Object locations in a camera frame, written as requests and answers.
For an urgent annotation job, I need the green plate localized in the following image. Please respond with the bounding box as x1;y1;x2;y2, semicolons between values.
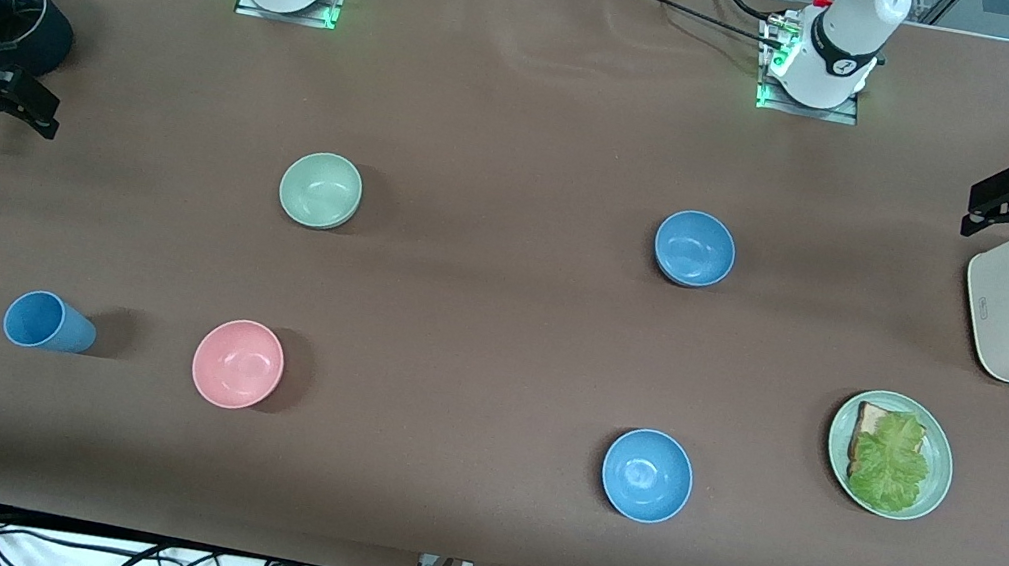
817;382;964;528

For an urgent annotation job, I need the black base power cable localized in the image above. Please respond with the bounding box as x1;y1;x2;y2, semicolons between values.
597;0;783;45

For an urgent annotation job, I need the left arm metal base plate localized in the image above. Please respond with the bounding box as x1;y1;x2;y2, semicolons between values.
751;11;875;127

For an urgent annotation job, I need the green lettuce leaf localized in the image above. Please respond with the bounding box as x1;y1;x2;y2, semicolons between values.
844;405;940;519

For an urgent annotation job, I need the green bowl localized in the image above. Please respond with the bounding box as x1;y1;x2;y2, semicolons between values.
273;145;369;236

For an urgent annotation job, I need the blue bowl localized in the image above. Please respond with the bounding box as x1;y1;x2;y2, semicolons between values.
594;422;702;531
648;204;743;294

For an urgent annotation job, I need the blue plastic cup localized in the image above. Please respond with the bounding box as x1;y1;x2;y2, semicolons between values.
0;286;103;358

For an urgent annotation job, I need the toast slice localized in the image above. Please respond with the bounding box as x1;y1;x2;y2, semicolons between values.
844;399;930;488

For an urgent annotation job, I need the brown table mat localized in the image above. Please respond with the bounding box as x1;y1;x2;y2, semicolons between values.
0;0;1009;566

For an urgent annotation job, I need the pink bowl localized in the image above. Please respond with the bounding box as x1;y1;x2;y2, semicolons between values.
186;312;292;417

